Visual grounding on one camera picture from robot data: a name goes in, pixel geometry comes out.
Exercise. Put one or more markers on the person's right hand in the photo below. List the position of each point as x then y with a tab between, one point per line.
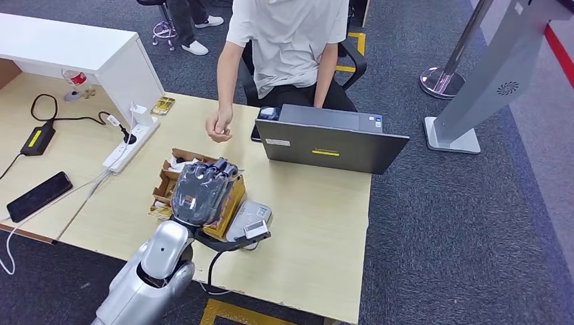
219	126

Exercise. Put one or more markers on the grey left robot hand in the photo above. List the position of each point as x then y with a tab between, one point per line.
197	197

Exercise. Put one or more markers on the person's right forearm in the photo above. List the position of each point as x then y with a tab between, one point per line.
226	89

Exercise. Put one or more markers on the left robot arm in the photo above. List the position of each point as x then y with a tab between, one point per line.
148	278

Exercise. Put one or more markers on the person's left forearm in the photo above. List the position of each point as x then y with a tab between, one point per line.
323	89

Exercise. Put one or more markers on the wooden card organizer box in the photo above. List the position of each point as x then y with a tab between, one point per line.
231	202

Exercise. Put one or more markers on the grey card reader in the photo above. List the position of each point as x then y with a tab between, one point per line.
251	213

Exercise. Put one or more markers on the person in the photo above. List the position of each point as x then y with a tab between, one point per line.
184	18
287	40

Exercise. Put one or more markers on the white crumpled wrapper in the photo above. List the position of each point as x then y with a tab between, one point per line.
181	165

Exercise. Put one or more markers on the small black phone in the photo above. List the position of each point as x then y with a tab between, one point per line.
255	134

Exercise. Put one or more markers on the small black glossy device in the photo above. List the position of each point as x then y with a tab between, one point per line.
269	113

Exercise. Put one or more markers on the white plug-in charger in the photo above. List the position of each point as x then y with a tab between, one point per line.
142	117

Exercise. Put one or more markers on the white power strip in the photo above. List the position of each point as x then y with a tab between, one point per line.
130	150

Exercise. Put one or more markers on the chrome stool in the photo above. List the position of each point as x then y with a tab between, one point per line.
163	29

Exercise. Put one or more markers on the grey laptop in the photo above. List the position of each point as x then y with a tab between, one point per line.
332	143

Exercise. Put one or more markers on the yellow floor tape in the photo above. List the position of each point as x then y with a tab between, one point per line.
224	309
361	45

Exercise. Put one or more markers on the small tan figurine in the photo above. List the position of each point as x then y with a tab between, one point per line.
89	93

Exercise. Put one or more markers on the plastic bottle red label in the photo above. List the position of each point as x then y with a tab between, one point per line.
77	78

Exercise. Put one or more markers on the small grey round stand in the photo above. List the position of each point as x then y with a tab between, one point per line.
71	96

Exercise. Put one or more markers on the black office chair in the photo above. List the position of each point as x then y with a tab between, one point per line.
354	58

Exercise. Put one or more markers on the large black smartphone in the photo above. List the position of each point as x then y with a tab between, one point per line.
40	196

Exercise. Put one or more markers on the black power brick yellow label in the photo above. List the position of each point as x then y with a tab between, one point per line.
38	141

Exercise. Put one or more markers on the white raised desk counter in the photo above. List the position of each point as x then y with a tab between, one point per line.
58	42

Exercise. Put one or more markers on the dark cabinet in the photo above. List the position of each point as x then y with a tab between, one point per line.
358	11

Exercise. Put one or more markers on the grey kiosk stand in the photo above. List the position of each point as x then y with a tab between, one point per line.
493	76

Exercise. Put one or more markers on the red barrier belt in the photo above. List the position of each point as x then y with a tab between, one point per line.
563	56

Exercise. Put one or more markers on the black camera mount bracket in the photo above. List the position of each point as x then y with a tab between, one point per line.
219	246

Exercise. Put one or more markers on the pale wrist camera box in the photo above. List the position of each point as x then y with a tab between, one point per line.
256	230

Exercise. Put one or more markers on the silver stanchion post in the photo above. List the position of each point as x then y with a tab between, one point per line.
441	83

